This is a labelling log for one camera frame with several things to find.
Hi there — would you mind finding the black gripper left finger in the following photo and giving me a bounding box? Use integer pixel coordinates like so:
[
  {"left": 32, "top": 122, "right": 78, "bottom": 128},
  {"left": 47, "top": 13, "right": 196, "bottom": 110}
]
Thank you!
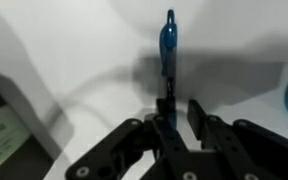
[{"left": 65, "top": 98, "right": 198, "bottom": 180}]

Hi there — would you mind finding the blue pen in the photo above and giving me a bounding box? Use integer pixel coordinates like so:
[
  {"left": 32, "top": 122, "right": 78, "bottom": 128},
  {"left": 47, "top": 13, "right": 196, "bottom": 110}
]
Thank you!
[{"left": 159, "top": 8, "right": 179, "bottom": 131}]

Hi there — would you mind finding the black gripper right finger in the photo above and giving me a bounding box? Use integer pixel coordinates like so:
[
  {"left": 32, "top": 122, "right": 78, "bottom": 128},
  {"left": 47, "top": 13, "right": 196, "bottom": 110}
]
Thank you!
[{"left": 187, "top": 98, "right": 288, "bottom": 180}]

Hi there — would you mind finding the printed cardboard box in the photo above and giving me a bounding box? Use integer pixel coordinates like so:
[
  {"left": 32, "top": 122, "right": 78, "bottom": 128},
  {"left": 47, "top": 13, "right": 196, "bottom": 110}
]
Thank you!
[{"left": 0, "top": 73, "right": 57, "bottom": 180}]

